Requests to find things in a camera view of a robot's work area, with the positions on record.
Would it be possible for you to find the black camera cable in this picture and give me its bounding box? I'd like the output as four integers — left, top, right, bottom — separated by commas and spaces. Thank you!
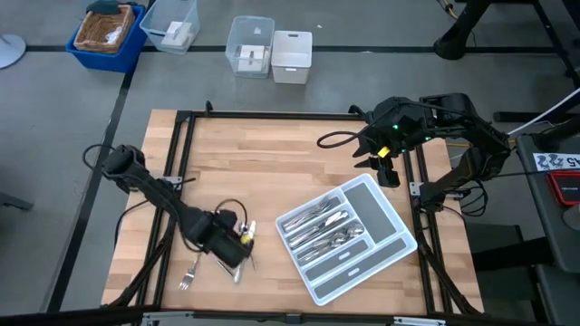
214, 197, 249, 227
315, 129, 366, 149

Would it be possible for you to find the black aluminium table frame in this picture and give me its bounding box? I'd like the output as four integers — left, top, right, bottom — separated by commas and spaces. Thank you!
101, 100, 484, 326

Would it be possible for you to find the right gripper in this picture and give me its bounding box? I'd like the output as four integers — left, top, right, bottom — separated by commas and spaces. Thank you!
362, 101, 416, 187

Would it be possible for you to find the white box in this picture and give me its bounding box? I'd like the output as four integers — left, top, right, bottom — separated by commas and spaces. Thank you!
160, 21, 194, 49
237, 43, 268, 73

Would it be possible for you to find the white cutlery tray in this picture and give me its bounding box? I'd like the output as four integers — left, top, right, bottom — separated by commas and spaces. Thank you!
274, 172, 419, 307

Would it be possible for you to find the black stand frame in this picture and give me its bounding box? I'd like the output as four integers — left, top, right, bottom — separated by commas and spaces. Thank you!
491, 0, 580, 124

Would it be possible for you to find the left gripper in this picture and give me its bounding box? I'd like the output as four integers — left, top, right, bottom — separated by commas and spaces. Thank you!
198, 210, 255, 269

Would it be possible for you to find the wicker basket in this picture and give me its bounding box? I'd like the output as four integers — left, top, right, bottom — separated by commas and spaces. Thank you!
72, 4, 136, 55

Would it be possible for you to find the white cable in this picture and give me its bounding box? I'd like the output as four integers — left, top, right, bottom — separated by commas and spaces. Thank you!
507, 87, 580, 137

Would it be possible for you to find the clear plastic bin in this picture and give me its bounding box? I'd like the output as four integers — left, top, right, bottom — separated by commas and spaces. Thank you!
225, 15, 276, 80
139, 0, 201, 56

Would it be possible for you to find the red black device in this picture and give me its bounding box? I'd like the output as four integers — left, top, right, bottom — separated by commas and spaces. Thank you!
546, 170, 580, 207

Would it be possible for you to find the black pedestal stand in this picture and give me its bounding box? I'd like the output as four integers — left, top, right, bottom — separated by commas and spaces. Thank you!
432, 0, 493, 62

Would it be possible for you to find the white plastic bin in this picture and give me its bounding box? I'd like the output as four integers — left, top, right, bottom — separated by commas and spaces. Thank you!
270, 30, 314, 85

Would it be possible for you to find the grey round stand base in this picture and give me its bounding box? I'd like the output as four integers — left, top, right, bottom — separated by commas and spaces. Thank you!
0, 34, 27, 70

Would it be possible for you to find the blue plastic bin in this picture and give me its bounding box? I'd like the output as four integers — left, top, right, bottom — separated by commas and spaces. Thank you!
65, 4, 149, 74

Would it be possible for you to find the dark grey desk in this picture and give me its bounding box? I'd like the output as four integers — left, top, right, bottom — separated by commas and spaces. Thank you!
515, 115, 580, 275

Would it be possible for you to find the white printed label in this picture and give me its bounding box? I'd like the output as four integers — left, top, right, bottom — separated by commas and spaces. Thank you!
533, 152, 580, 172

